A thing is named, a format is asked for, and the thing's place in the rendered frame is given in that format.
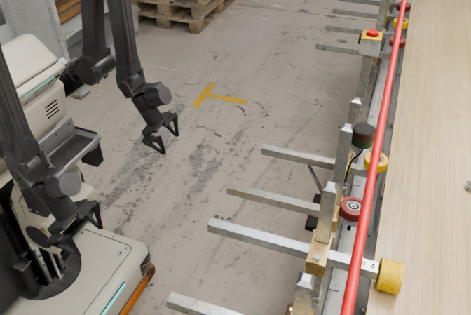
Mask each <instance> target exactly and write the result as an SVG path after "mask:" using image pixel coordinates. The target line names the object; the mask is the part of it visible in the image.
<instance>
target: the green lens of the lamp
mask: <svg viewBox="0 0 471 315"><path fill-rule="evenodd" d="M351 142H352V144H353V145H354V146H355V147H357V148H359V149H369V148H371V147H372V146H373V143H374V139H373V140H372V141H371V142H360V141H357V140H356V139H355V138H354V137H353V136H352V141H351Z"/></svg>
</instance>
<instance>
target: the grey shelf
mask: <svg viewBox="0 0 471 315"><path fill-rule="evenodd" d="M56 1H58V0H3V3H4V6H5V9H6V12H7V15H8V18H9V20H10V23H11V27H12V29H13V33H14V35H15V38H17V37H19V36H21V35H23V34H32V35H34V36H35V37H36V38H37V39H38V40H40V41H41V42H42V43H43V44H44V45H45V46H46V47H47V48H48V49H49V50H50V51H51V52H52V53H53V54H54V55H55V56H56V57H57V58H58V59H60V58H61V57H63V58H64V59H65V60H66V61H67V62H69V61H70V60H72V59H74V58H80V56H82V47H83V30H82V19H81V13H79V14H78V15H76V16H75V17H73V18H72V19H71V20H68V21H67V22H65V23H64V24H63V25H61V24H60V20H59V17H58V14H57V9H56V6H55V2H56ZM48 9H49V10H48ZM51 19H52V20H51ZM53 27H54V28H53ZM104 30H105V41H106V44H107V45H109V46H110V47H111V54H112V55H115V48H114V40H113V36H112V31H111V23H110V19H109V11H108V6H107V0H104Z"/></svg>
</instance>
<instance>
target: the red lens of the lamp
mask: <svg viewBox="0 0 471 315"><path fill-rule="evenodd" d="M356 125H357V124H356ZM356 125H355V126H354V130H353V137H354V138H355V139H356V140H359V141H360V142H371V141H372V140H373V139H374V138H375V134H376V129H375V128H374V129H375V132H374V133H373V134H371V135H362V134H360V133H358V132H357V131H356V130H355V127H356Z"/></svg>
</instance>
